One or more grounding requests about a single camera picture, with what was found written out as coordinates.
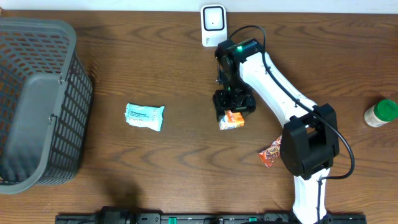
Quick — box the orange snack box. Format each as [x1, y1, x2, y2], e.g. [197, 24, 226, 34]
[218, 110, 245, 130]

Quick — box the red snack packet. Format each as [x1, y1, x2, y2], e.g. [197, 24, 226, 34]
[258, 135, 282, 167]

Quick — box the teal wet wipes pack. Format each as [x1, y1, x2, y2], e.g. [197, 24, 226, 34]
[124, 103, 165, 132]

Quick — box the green lid jar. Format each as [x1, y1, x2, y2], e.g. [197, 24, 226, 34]
[364, 100, 397, 128]

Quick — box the white barcode scanner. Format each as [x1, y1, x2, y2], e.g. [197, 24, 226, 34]
[200, 4, 228, 47]

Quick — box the grey plastic basket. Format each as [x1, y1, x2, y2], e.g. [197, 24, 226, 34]
[1, 17, 93, 195]

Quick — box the black mounting rail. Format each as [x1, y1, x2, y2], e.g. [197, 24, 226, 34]
[55, 206, 368, 224]

